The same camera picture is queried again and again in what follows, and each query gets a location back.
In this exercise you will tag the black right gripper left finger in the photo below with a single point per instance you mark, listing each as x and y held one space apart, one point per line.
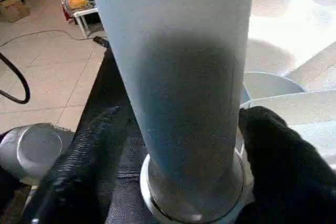
79 177

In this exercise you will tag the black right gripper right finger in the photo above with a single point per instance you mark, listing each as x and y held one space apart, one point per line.
289 171

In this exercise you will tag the white plastic table top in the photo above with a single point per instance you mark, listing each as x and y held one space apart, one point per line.
294 35

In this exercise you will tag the white plastic table leg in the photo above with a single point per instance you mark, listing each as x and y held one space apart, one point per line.
184 77

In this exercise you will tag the white rounded machine part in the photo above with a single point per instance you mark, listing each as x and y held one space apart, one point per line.
37 150

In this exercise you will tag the white basket with yellow item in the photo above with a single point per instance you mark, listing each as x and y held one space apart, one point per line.
79 1

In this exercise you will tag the brown cardboard box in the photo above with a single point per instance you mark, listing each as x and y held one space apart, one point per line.
13 10

